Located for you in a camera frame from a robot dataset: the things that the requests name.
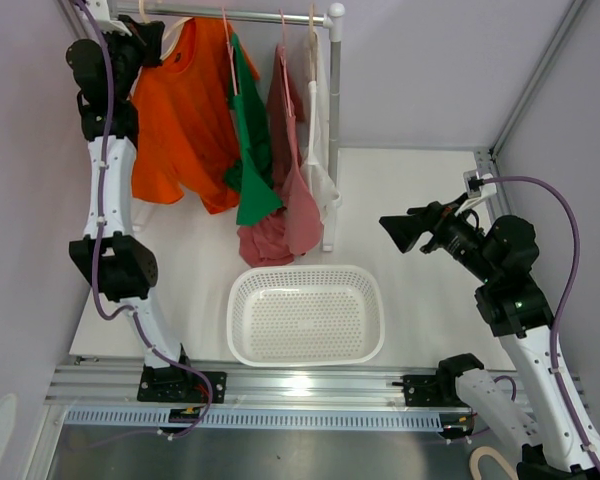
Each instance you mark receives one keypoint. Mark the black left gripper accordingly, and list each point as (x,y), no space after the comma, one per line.
(146,40)

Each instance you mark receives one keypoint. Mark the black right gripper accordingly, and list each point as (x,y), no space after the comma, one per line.
(406,229)

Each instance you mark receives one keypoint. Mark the beige wooden hanger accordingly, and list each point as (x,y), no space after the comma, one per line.
(171,33)

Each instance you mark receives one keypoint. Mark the pink hanger of green shirt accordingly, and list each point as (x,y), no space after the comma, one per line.
(230,52)

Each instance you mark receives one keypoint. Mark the white t shirt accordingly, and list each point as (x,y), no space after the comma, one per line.
(315,163)

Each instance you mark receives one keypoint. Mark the orange t shirt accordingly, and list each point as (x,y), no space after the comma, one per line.
(187,137)

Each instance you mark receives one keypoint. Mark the pink t shirt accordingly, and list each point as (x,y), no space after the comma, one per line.
(295,228)

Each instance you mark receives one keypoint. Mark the green t shirt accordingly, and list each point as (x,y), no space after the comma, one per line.
(251,175)

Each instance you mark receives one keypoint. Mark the beige hanger of white shirt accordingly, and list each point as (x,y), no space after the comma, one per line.
(312,44)

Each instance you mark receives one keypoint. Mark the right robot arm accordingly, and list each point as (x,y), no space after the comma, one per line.
(557,441)

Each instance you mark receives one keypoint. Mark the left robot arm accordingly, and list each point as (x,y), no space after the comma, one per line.
(122,272)

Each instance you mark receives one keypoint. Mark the white perforated plastic basket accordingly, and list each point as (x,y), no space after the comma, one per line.
(305,316)

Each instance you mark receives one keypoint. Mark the white and silver clothes rack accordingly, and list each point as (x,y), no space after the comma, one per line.
(332,21)

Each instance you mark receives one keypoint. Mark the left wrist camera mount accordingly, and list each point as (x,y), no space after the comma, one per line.
(97,12)

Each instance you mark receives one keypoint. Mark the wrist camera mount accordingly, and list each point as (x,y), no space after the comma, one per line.
(97,12)
(478,189)

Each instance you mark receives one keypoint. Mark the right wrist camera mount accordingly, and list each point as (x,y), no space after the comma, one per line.
(478,189)

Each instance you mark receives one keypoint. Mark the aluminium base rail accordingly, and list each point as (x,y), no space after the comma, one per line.
(115,382)

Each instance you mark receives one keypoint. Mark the white slotted cable duct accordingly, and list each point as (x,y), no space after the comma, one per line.
(234,418)

